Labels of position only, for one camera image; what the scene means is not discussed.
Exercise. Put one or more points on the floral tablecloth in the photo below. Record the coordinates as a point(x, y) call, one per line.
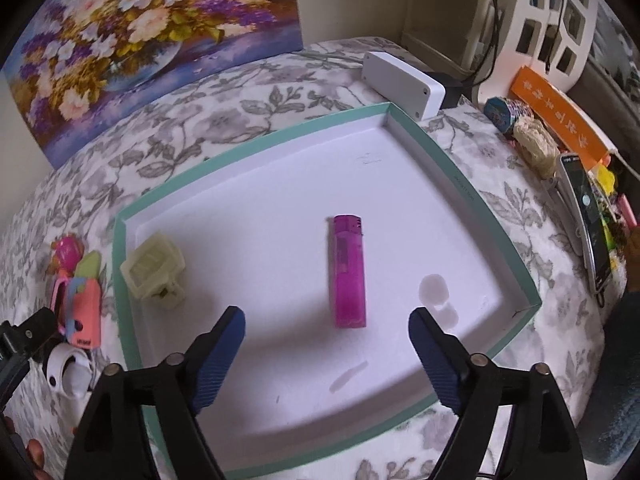
point(203, 119)

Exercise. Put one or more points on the purple lighter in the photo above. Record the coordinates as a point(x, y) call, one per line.
point(348, 287)

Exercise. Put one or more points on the teal-rimmed white tray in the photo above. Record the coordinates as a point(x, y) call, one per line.
point(254, 226)

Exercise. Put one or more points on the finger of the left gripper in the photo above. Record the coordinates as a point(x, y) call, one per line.
point(21, 344)

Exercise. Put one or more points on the flower painting canvas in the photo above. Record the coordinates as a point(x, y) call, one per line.
point(77, 67)

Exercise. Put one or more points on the smartphone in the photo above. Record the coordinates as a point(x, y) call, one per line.
point(585, 219)

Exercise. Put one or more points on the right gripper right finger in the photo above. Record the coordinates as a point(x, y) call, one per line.
point(541, 440)

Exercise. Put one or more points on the black power adapter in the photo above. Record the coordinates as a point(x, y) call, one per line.
point(453, 89)

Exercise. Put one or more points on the pink bear toy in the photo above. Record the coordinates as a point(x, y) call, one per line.
point(67, 252)

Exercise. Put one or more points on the cream hair claw clip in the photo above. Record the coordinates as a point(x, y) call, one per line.
point(151, 271)

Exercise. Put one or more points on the beige woven bundle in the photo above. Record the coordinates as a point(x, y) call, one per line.
point(537, 146)

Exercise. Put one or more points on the blue patterned tape roll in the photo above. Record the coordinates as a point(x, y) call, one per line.
point(504, 112)

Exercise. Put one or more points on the white lattice shelf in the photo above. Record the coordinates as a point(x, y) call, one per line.
point(552, 37)

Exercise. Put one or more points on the orange paper sign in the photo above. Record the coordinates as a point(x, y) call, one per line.
point(576, 129)

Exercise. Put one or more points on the white rectangular box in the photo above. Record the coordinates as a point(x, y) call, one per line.
point(417, 94)

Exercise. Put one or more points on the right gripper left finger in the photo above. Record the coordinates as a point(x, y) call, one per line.
point(111, 441)

